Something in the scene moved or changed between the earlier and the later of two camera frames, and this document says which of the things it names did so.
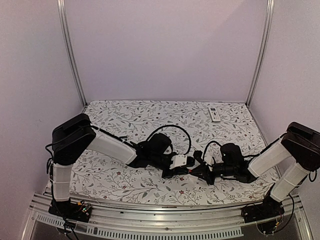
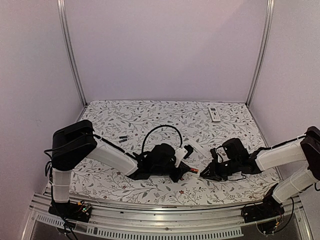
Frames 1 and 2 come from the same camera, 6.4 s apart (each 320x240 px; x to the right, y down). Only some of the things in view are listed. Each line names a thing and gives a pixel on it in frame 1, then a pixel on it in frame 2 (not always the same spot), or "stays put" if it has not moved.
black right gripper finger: (201, 172) → (210, 173)
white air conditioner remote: (214, 114) stays put
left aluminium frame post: (61, 7) stays put
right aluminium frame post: (264, 52) stays put
